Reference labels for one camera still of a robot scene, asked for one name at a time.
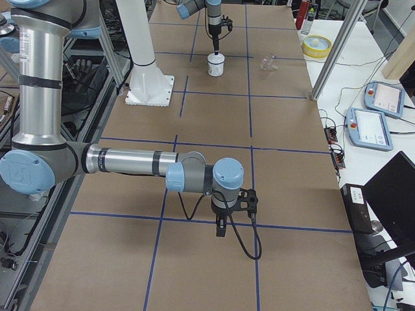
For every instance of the clear bottle black cap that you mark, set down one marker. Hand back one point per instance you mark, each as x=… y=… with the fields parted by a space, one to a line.
x=308 y=21

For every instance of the near orange connector block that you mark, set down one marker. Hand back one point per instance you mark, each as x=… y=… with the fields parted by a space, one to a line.
x=337 y=155

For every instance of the black monitor on stand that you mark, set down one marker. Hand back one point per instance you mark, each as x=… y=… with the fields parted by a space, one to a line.
x=390 y=195

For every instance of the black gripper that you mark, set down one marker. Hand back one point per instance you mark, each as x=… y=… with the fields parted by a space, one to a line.
x=222 y=214
x=214 y=30

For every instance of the white ceramic lid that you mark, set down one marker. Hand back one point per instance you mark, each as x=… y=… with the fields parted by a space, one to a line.
x=215 y=58

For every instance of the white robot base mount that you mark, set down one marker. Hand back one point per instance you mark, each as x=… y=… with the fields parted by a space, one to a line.
x=148 y=86

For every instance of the far orange connector block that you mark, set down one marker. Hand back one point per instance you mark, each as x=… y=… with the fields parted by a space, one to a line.
x=330 y=131

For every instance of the white enamel mug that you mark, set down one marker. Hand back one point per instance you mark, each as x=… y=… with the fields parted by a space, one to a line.
x=215 y=70

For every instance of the yellow rimmed bowl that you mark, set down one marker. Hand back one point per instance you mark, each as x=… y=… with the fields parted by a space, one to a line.
x=316 y=46

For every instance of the teach pendant tablet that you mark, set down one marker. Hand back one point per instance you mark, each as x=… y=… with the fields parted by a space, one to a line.
x=368 y=129
x=385 y=98

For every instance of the clear glass funnel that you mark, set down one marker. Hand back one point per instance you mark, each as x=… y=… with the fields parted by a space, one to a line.
x=268 y=63

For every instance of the far teach pendant tablet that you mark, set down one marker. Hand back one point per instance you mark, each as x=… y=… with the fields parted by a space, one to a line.
x=385 y=98

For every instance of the wooden board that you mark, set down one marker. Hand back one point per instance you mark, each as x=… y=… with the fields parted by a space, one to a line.
x=402 y=59

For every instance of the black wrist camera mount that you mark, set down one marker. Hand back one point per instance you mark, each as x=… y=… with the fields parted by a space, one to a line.
x=248 y=201

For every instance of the black device with label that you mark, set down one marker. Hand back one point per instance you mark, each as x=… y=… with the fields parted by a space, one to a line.
x=356 y=209

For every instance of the orange connector block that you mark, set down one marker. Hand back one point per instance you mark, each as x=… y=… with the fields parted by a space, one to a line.
x=330 y=131
x=337 y=155

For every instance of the aluminium frame post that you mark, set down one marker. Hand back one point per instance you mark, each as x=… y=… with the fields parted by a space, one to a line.
x=344 y=33

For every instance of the near teach pendant tablet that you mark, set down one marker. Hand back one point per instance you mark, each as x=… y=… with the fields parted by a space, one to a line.
x=368 y=129

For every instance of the aluminium side frame rack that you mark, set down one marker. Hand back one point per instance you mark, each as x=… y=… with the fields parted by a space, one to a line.
x=33 y=232

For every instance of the red cylinder bottle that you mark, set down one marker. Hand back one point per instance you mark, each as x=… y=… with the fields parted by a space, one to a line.
x=301 y=13

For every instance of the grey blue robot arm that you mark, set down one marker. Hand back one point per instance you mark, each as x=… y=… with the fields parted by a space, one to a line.
x=41 y=157
x=187 y=8

